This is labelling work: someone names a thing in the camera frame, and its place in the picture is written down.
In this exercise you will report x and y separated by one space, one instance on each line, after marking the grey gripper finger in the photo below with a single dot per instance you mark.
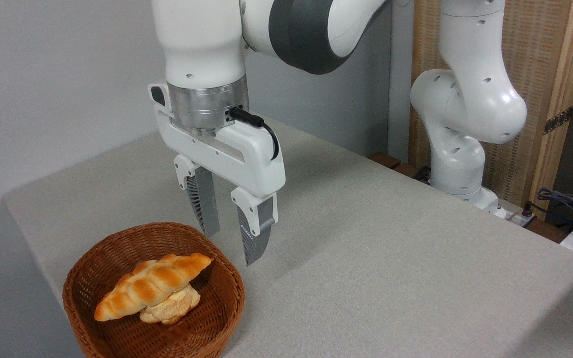
206 199
252 233

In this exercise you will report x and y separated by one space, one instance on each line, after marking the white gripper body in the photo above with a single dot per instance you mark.
246 159

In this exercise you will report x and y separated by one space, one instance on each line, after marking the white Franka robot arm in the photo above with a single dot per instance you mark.
202 44

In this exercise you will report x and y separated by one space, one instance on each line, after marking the long golden braided bread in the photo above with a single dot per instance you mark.
149 284

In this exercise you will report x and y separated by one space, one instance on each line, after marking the brown wicker basket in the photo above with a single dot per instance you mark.
217 303

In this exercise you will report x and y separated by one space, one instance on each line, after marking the pale round cream puff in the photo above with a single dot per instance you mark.
176 304

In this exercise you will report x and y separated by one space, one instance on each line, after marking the wooden woven folding screen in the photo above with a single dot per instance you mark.
540 54

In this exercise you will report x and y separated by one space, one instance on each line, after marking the dark metal screen hinge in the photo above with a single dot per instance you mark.
558 120

